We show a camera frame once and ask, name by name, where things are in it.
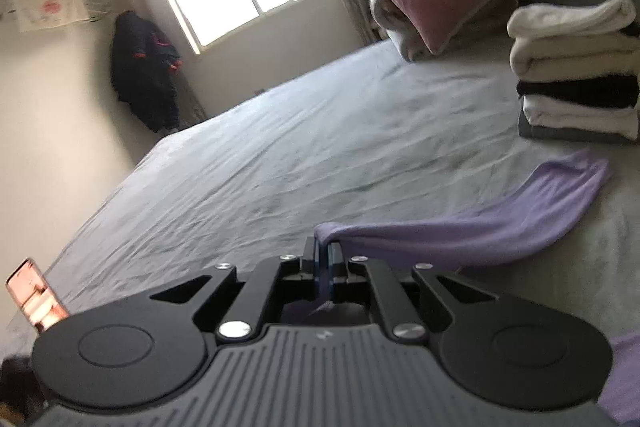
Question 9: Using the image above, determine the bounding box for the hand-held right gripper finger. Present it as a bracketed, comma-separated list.
[324, 242, 493, 342]
[150, 237, 325, 343]

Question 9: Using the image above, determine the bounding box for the lilac long-sleeved shirt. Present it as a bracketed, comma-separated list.
[285, 148, 640, 426]

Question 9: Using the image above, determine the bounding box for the folded grey garment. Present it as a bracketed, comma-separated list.
[518, 109, 640, 146]

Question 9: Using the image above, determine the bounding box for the folded beige duvet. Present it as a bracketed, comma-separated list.
[368, 0, 522, 64]

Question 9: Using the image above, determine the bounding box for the hanging dark jacket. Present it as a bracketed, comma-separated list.
[110, 10, 182, 134]

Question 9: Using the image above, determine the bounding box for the smartphone with lit screen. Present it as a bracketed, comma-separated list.
[5, 258, 70, 334]

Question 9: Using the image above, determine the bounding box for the folded black garment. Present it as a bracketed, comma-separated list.
[516, 74, 640, 114]

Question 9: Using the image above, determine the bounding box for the person's dark fuzzy clothing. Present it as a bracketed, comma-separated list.
[0, 356, 46, 427]

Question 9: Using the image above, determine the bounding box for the folded white towel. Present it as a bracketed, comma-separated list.
[507, 0, 637, 40]

